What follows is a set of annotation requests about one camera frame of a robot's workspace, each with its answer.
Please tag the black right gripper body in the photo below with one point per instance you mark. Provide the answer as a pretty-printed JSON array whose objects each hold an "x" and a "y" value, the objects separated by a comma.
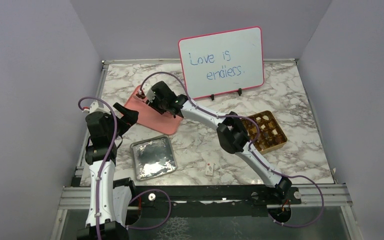
[{"x": 160, "y": 106}]

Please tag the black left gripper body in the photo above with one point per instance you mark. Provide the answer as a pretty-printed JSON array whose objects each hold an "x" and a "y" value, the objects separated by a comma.
[{"x": 125, "y": 122}]

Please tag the pink plastic tray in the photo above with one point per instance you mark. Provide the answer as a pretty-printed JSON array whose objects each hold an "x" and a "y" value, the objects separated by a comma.
[{"x": 164, "y": 123}]

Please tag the silver tin lid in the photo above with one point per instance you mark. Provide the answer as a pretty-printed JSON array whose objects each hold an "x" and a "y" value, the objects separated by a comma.
[{"x": 153, "y": 158}]

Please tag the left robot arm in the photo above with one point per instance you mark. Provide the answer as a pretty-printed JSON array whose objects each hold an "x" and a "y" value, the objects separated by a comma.
[{"x": 109, "y": 198}]

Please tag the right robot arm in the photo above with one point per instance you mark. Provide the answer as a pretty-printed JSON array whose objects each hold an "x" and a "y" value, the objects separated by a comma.
[{"x": 232, "y": 135}]

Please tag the gold chocolate box tray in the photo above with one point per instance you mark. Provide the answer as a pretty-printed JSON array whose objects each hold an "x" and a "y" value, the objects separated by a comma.
[{"x": 271, "y": 136}]

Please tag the pink framed whiteboard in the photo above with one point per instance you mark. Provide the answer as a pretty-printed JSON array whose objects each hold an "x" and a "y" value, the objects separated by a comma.
[{"x": 222, "y": 62}]

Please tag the small white red card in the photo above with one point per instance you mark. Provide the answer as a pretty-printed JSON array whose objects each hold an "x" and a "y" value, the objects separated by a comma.
[{"x": 209, "y": 169}]

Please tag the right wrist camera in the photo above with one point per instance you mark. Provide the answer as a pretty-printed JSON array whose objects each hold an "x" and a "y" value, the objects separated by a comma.
[{"x": 150, "y": 95}]

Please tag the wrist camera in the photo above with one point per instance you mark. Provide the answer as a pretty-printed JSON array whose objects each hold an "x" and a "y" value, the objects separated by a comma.
[
  {"x": 95, "y": 107},
  {"x": 150, "y": 95}
]

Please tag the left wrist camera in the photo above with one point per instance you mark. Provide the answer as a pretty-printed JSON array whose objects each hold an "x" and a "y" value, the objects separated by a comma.
[{"x": 95, "y": 107}]

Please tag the black metal base rail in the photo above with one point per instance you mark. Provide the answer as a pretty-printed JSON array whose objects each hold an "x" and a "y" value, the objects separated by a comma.
[{"x": 203, "y": 201}]

